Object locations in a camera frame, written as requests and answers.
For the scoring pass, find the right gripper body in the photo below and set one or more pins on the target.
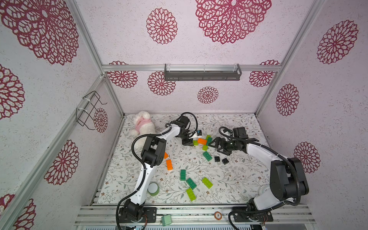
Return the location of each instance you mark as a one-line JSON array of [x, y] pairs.
[[225, 144]]

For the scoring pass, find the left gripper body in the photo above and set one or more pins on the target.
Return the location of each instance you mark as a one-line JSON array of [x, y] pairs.
[[186, 140]]

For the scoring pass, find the dark green lego brick top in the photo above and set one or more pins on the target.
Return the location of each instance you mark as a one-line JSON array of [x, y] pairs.
[[209, 140]]

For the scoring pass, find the dark green lego brick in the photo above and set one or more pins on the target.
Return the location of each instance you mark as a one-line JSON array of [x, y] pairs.
[[182, 175], [209, 140], [191, 183], [207, 156]]

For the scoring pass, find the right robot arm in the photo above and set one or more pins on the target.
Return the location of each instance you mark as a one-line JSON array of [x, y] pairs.
[[287, 183]]

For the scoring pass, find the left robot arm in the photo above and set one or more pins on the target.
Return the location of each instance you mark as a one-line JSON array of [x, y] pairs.
[[149, 149]]

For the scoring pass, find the black small lego near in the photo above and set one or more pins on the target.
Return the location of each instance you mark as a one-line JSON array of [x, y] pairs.
[[225, 161]]

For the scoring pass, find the lime lego brick bottom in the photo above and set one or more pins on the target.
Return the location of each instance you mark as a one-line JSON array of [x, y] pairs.
[[191, 194]]

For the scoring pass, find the white plush bunny pink shirt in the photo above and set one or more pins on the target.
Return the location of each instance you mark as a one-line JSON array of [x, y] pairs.
[[142, 125]]

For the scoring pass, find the white round clock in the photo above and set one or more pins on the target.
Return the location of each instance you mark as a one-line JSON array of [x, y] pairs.
[[263, 189]]

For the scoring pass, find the round orange sticker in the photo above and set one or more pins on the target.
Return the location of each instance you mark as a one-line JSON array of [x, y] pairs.
[[217, 215]]

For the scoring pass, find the green tape roll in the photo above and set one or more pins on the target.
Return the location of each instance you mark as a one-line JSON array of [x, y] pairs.
[[153, 189]]

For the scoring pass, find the green connector block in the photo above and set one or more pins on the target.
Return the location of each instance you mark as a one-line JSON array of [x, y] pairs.
[[166, 220]]

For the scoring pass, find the black wire basket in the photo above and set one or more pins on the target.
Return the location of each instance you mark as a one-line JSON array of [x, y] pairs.
[[85, 112]]

